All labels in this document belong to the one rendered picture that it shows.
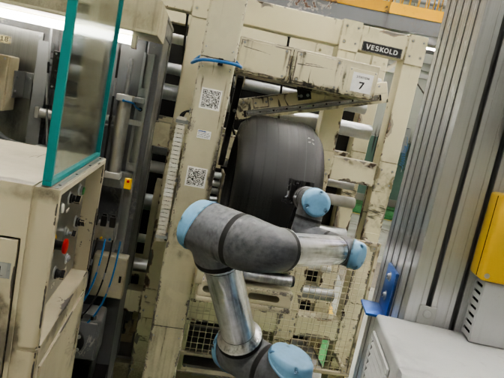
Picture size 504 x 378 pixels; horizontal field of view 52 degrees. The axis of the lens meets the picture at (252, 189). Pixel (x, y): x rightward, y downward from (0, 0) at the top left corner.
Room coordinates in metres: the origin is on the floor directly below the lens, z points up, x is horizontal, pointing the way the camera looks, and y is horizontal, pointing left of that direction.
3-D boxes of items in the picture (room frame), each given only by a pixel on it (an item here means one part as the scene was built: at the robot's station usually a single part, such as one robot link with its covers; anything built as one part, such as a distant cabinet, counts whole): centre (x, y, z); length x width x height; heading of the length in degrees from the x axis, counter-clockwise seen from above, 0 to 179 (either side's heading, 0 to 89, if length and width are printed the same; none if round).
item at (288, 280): (1.88, -0.05, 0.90); 0.35 x 0.05 x 0.05; 98
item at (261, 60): (2.33, -0.12, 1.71); 0.61 x 0.25 x 0.15; 98
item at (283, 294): (1.88, -0.05, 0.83); 0.36 x 0.09 x 0.06; 98
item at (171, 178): (1.92, 0.30, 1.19); 0.05 x 0.04 x 0.48; 8
